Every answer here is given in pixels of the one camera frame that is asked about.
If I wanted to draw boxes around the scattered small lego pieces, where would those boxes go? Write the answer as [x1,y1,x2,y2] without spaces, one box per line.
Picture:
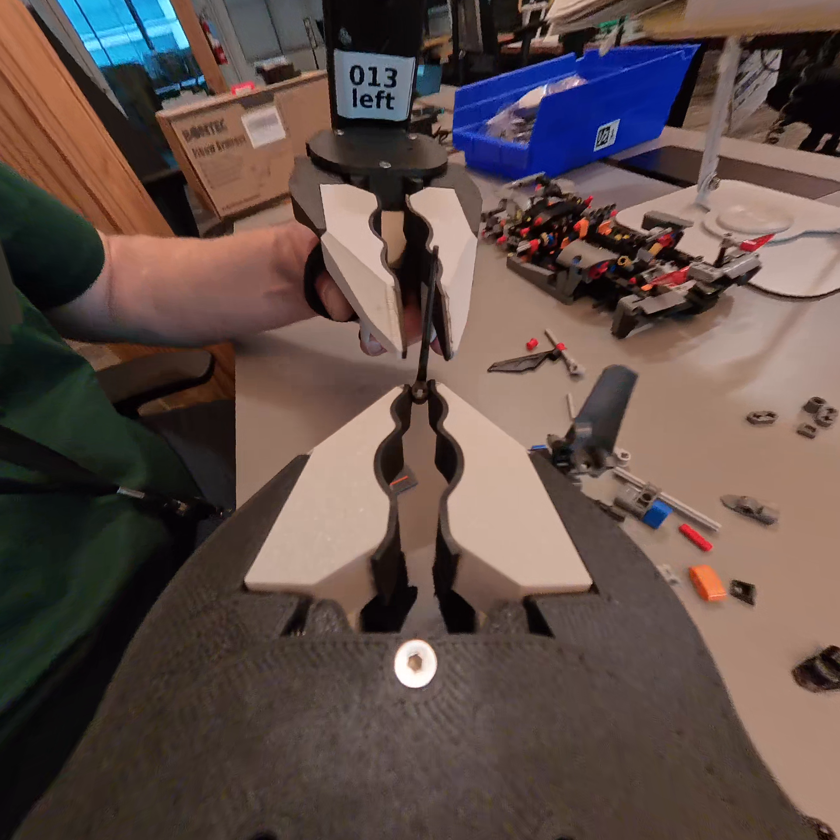
[594,462,840,693]

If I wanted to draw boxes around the grey lego axle red bushes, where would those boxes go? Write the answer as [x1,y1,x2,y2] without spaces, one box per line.
[545,328,585,378]

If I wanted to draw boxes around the lego car chassis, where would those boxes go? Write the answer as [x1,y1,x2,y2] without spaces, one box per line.
[482,174,765,340]

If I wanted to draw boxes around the brown cardboard box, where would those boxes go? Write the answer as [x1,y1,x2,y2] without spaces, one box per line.
[156,69,329,217]

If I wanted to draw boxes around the grey lego assembly orange stripe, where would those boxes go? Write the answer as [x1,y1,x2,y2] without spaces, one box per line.
[530,364,639,490]

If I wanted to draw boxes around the person's left hand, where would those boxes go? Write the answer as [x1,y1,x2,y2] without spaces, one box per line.
[266,222,442,358]

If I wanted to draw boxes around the thin white stand rod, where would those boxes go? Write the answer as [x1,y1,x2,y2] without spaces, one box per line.
[696,36,742,211]

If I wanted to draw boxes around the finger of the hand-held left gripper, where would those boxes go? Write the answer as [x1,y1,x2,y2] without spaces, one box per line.
[319,185,406,358]
[407,188,480,362]

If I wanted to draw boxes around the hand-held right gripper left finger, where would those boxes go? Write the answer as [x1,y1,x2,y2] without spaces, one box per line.
[244,384,416,632]

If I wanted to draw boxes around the black office chair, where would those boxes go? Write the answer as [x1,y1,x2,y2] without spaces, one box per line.
[98,351,217,417]

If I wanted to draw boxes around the person's left forearm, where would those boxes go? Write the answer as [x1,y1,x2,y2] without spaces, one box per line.
[46,230,283,349]

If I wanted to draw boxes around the black round clip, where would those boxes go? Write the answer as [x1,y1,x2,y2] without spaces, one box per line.
[0,427,224,519]

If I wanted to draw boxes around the white stand base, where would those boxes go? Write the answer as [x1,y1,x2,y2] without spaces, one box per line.
[617,180,840,298]

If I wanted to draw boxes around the clear plastic bags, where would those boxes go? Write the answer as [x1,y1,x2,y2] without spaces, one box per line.
[486,75,588,142]

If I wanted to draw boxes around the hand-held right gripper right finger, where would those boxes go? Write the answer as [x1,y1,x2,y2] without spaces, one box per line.
[430,382,595,627]

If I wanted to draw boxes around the blue plastic bin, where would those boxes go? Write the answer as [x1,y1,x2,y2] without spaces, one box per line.
[453,45,700,179]

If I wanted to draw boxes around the person's dark blue pants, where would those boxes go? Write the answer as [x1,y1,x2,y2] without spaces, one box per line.
[138,397,237,526]

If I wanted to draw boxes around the red fire extinguisher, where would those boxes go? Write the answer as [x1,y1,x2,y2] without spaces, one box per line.
[200,13,228,67]

